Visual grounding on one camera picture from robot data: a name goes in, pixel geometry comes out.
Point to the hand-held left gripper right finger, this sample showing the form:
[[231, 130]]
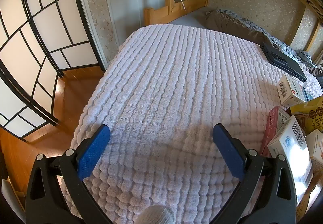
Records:
[[228, 150]]

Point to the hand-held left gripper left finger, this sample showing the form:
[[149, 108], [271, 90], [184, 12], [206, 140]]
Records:
[[93, 153]]

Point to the white barcode box blue logo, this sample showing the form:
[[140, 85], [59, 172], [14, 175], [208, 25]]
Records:
[[287, 145]]

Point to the large white blue medicine box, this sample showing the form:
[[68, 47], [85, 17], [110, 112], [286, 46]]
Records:
[[316, 145]]

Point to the pink box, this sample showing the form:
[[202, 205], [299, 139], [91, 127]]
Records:
[[273, 125]]

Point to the white barcode box red logo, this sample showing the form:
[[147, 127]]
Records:
[[290, 92]]

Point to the yellow snack bag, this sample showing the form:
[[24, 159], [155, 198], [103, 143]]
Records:
[[310, 112]]

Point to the white quilted blanket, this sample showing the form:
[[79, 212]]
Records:
[[176, 75]]

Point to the small white blue box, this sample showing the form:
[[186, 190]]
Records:
[[308, 95]]

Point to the dark blue flat case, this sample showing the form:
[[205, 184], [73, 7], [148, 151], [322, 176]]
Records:
[[282, 61]]

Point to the grey blue duvet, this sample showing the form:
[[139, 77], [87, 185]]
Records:
[[285, 48]]

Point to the black framed folding screen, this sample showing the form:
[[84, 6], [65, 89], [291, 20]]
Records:
[[17, 57]]

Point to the brown pillow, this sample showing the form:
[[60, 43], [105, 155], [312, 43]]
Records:
[[227, 24]]

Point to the grey mattress sheet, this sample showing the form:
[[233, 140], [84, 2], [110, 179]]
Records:
[[191, 18]]

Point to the wooden bunk bed frame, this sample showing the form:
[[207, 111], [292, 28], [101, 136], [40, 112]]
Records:
[[176, 9]]

